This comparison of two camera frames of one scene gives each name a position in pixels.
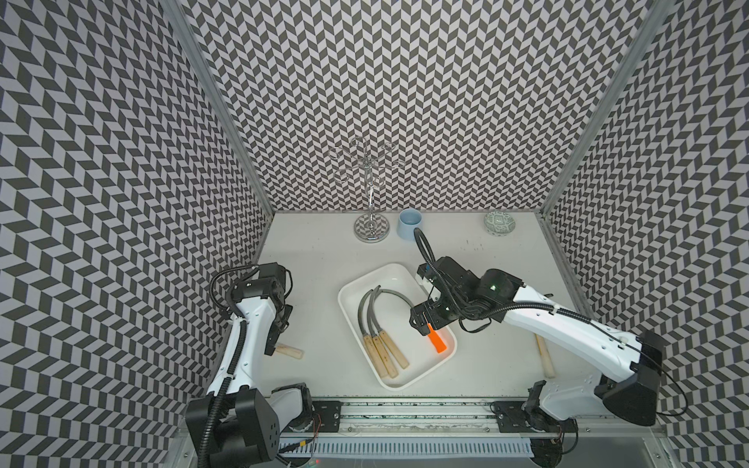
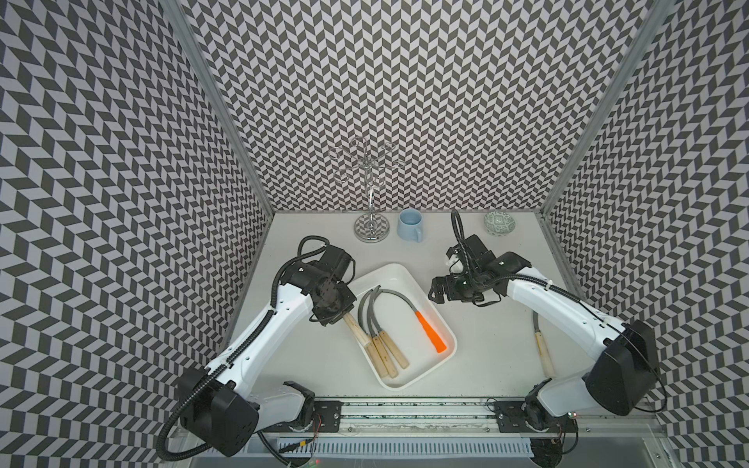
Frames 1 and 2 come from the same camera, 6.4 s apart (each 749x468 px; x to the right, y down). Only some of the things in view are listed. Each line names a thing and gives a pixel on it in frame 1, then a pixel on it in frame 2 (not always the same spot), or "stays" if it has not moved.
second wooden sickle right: (547, 364) stays
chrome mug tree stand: (371, 227) stays
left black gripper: (272, 337) to (349, 298)
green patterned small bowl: (498, 223) stays
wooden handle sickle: (383, 354) stays
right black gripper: (429, 307) to (448, 281)
